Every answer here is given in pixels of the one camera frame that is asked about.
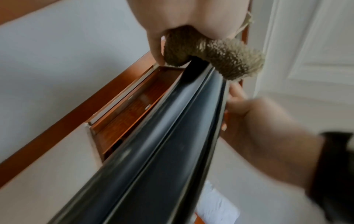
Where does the person's right hand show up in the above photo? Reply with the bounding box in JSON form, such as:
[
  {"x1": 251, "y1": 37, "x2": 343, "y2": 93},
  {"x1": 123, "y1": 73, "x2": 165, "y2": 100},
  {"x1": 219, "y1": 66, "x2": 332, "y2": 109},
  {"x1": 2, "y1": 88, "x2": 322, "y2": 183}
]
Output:
[{"x1": 221, "y1": 81, "x2": 324, "y2": 190}]

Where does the green cleaning cloth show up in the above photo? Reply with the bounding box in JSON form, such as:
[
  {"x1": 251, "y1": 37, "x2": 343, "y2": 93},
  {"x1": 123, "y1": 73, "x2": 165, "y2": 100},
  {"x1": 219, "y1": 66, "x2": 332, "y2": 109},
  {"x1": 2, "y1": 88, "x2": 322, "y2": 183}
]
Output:
[{"x1": 163, "y1": 26, "x2": 265, "y2": 82}]

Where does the white pillow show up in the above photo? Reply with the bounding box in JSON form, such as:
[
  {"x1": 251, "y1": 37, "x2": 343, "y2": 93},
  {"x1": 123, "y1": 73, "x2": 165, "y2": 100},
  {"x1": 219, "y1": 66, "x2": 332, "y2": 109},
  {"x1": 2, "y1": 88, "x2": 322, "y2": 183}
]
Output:
[{"x1": 194, "y1": 181, "x2": 242, "y2": 224}]

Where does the person's left hand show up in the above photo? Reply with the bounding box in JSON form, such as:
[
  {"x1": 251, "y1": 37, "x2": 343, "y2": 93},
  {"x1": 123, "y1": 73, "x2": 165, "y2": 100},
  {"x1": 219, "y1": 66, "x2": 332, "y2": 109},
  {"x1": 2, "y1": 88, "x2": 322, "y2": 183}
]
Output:
[{"x1": 126, "y1": 0, "x2": 253, "y2": 66}]

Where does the black leather chair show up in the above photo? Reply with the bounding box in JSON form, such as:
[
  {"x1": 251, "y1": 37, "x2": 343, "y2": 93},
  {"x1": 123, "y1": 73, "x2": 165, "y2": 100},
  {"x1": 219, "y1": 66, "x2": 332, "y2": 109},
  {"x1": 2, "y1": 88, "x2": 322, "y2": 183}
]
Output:
[{"x1": 47, "y1": 57, "x2": 229, "y2": 224}]

